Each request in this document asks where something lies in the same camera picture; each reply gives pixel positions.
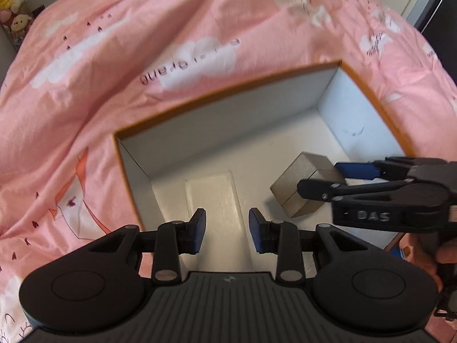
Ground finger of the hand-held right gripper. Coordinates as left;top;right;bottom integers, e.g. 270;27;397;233
297;179;416;207
335;156;451;181

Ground person's right hand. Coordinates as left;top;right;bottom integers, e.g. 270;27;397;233
405;234;457;292

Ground small beige box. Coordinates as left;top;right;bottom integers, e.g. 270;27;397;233
270;152;345;218

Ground dark wardrobe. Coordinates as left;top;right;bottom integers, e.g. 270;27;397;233
414;0;457;43

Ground pink printed blanket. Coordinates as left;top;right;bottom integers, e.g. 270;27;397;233
0;0;457;343

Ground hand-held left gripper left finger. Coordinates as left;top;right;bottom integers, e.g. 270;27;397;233
86;207;208;285

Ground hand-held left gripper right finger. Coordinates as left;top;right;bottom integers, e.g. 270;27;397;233
248;207;372;283

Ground orange cardboard box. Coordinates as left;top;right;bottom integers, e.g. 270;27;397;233
113;61;416;272

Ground cream plush toy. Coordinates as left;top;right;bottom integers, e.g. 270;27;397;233
11;12;34;33

